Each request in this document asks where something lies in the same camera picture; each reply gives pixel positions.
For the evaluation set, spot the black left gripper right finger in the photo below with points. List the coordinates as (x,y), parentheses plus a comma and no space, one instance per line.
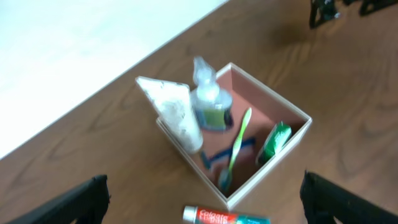
(325,202)

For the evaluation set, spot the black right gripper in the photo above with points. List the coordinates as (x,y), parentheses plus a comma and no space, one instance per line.
(322,11)

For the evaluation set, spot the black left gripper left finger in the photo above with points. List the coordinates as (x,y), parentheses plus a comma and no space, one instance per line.
(85,203)

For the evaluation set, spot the green white soap box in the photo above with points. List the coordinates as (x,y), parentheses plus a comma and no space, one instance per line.
(274,143)

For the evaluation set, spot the green white toothbrush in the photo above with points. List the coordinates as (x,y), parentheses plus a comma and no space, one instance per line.
(226,175)

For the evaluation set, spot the teal Colgate toothpaste tube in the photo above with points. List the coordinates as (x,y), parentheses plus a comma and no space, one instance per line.
(199,215)

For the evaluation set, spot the blue disposable razor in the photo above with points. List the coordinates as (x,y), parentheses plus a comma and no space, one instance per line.
(246,145)

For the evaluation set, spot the white lotion tube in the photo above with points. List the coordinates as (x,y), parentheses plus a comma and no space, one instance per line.
(171,100)

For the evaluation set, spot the clear pump soap bottle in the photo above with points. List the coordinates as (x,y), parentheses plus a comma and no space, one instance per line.
(211,103)

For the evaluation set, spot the white box pink interior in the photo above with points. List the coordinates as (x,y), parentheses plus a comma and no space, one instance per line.
(268,108)

